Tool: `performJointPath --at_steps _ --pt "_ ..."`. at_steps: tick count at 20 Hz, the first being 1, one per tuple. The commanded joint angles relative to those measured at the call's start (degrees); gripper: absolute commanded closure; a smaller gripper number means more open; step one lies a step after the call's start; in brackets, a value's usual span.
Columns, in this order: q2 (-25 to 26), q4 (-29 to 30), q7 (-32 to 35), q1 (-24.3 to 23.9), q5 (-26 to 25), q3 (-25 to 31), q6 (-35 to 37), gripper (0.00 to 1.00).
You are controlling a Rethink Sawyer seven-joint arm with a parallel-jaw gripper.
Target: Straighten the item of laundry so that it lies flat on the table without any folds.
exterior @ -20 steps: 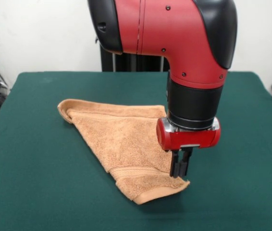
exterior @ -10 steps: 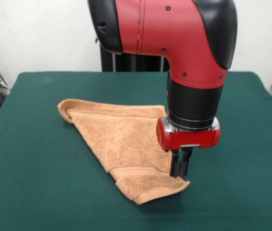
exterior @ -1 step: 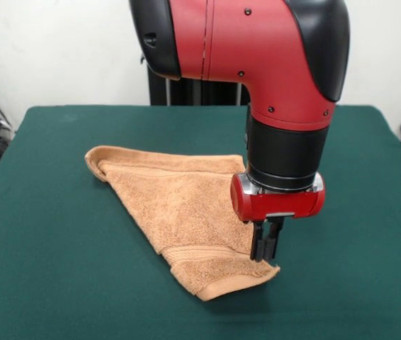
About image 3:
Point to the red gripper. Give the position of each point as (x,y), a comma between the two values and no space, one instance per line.
(282,205)

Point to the tan terry towel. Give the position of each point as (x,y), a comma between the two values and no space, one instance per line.
(172,209)

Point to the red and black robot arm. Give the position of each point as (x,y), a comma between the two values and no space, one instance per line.
(257,46)

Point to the dark green table cloth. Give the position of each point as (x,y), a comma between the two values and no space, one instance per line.
(62,248)

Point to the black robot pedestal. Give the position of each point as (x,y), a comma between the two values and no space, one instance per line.
(193,92)

